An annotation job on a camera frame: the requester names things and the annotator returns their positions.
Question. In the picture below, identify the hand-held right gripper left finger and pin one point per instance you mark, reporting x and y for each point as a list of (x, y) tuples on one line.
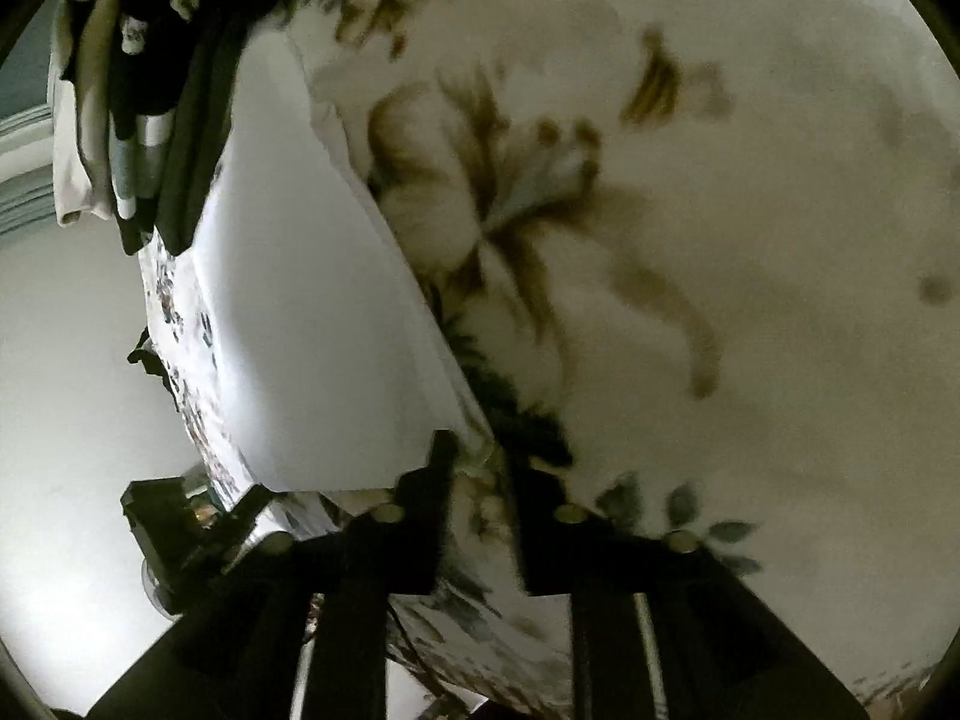
[(420, 525)]

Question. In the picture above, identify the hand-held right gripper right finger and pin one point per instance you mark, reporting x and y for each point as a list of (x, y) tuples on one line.
[(547, 547)]

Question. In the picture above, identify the white t-shirt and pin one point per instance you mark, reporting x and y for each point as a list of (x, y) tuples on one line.
[(300, 315)]

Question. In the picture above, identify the black clothes heap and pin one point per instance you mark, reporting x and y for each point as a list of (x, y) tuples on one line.
[(146, 356)]

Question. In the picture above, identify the floral blanket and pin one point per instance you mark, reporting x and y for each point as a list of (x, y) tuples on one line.
[(750, 240)]

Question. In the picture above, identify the black folded garment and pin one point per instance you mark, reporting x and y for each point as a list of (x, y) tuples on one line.
[(199, 112)]

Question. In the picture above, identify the dark green quilt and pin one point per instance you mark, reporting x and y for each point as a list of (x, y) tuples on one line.
[(26, 67)]

